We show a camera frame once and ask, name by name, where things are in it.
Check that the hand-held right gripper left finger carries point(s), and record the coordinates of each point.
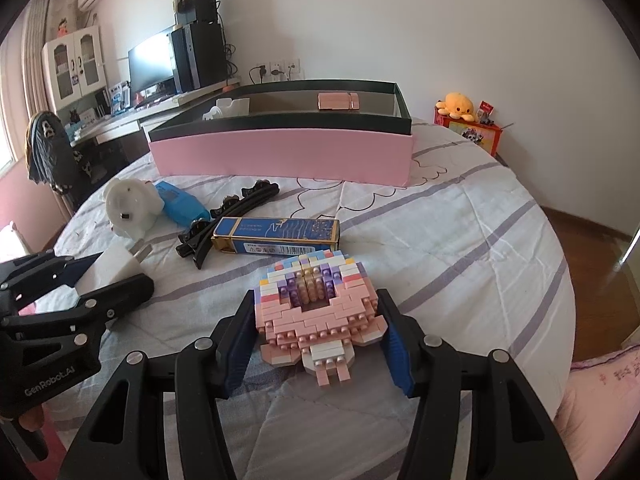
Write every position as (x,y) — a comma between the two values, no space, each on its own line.
(235,360)

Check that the black computer monitor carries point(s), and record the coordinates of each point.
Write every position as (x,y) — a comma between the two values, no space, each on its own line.
(150,62)

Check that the black speaker box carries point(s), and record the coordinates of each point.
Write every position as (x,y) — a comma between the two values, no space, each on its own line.
(196,8)

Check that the black computer tower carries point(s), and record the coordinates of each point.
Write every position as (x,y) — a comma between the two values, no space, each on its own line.
(200,57)

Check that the yellow octopus plush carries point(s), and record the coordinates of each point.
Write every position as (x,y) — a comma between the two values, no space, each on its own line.
(455,105)

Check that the beige curtain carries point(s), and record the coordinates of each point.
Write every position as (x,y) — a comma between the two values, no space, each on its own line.
(47,50)

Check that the small figures with red card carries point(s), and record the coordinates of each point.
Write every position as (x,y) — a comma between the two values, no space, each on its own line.
(486,112)

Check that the small doll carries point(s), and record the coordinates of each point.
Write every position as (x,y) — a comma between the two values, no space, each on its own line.
(63,27)

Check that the blue highlighter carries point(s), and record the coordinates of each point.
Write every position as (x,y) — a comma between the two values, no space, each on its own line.
(180,205)

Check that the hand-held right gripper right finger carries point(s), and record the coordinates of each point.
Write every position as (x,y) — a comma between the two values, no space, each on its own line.
(400,360)

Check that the white plug adapter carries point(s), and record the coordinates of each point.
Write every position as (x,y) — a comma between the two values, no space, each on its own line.
(117,262)

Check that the white plastic toy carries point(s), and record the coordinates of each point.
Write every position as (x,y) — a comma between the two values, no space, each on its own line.
(225,109)

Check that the pink pillow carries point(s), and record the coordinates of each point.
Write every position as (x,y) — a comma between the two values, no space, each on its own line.
(605,400)

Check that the blue white carton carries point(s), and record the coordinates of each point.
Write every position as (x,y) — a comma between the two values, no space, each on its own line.
(118,96)

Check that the black hair clip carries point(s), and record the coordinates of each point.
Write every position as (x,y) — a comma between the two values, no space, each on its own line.
(235,200)

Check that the white glass-door cabinet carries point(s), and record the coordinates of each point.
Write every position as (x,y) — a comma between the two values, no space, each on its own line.
(75,67)

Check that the window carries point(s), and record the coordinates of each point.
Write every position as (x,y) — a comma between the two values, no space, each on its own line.
(5,145)

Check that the pink building block toy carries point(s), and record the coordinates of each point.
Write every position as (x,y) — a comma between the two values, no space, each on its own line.
(320,320)

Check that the red printed box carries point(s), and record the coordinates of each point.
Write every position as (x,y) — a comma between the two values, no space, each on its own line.
(470,135)

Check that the blue rectangular box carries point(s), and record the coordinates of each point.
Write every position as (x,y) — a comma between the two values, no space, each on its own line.
(275,237)

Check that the grey jacket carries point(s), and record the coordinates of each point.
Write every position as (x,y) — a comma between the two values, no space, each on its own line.
(47,152)

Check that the rose gold lighter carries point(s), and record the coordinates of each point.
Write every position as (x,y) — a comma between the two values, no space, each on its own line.
(339,101)

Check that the person's left hand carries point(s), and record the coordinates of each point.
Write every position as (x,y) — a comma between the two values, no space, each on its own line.
(31,414)

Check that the pink storage box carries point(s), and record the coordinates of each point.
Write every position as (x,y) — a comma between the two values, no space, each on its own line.
(280,157)

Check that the white desk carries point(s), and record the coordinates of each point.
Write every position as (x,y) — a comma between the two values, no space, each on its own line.
(150,110)

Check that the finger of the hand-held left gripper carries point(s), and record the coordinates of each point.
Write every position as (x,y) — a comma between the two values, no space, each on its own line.
(115,295)
(80,268)

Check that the white figure toy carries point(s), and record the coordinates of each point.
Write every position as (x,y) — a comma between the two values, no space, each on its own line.
(130,205)

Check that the white wall sockets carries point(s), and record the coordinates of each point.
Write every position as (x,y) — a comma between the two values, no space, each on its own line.
(280,69)

